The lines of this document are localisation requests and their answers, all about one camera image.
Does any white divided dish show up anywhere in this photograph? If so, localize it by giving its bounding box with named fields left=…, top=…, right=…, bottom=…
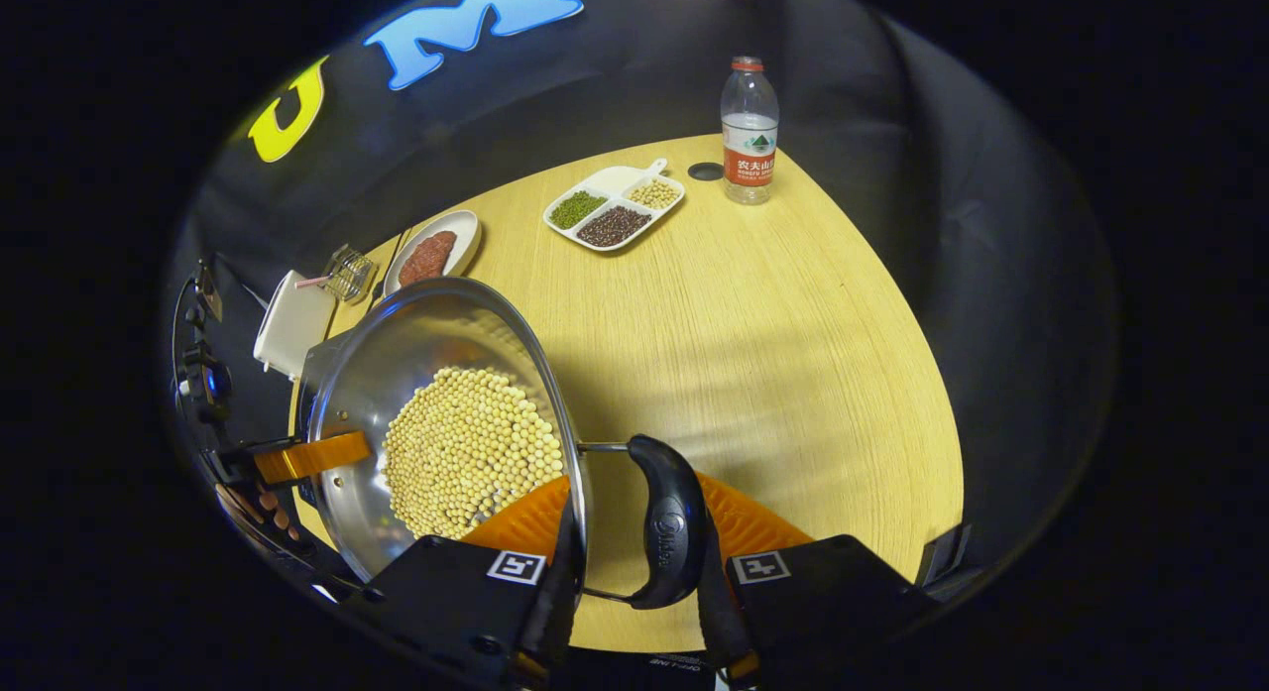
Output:
left=542, top=158, right=687, bottom=253

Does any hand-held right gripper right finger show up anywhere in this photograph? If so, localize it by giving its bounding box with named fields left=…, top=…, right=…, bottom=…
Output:
left=694, top=471, right=943, bottom=690

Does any red raw meat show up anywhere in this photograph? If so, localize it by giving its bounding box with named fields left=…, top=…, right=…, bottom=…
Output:
left=398, top=230, right=459, bottom=288

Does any clear plastic water bottle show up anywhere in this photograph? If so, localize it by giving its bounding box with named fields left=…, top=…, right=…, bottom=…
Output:
left=720, top=57, right=780, bottom=206

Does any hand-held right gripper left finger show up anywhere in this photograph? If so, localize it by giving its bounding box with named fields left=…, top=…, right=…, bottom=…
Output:
left=342, top=473, right=588, bottom=690

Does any white oval plate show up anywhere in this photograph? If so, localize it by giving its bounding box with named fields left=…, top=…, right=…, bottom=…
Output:
left=382, top=209, right=483, bottom=297

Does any pile of soybeans in pot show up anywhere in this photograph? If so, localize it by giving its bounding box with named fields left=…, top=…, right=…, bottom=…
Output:
left=381, top=366, right=566, bottom=541

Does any small wire basket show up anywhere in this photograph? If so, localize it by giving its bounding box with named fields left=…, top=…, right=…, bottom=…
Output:
left=294, top=243, right=378, bottom=303

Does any pile of dark red beans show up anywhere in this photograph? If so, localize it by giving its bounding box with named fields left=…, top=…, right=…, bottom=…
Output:
left=577, top=205, right=653, bottom=248

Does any pile of green mung beans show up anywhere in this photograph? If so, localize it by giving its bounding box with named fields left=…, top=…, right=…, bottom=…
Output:
left=549, top=190, right=608, bottom=230

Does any steel pot with black handle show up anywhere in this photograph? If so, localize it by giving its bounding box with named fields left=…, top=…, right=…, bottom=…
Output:
left=295, top=277, right=711, bottom=611

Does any white toaster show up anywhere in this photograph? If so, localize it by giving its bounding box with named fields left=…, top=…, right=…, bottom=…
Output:
left=252, top=270, right=338, bottom=382

